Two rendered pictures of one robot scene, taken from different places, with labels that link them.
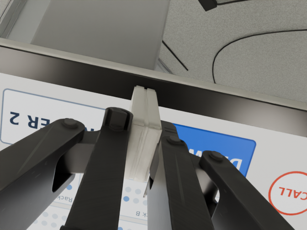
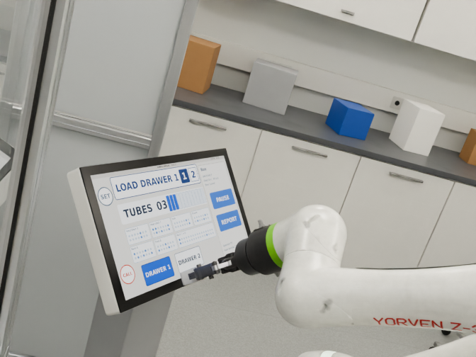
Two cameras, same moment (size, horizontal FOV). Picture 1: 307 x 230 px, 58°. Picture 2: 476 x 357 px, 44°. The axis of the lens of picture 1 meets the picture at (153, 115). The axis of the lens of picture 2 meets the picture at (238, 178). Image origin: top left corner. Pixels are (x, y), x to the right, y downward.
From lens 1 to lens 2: 1.23 m
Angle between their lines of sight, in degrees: 57
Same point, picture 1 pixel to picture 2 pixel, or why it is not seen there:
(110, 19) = (151, 308)
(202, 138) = (159, 278)
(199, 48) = not seen: outside the picture
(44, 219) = (180, 223)
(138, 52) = not seen: hidden behind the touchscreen
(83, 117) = (185, 265)
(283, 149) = (139, 287)
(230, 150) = (151, 278)
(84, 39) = not seen: hidden behind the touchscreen
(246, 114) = (153, 293)
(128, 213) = (162, 239)
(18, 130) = (196, 252)
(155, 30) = (134, 314)
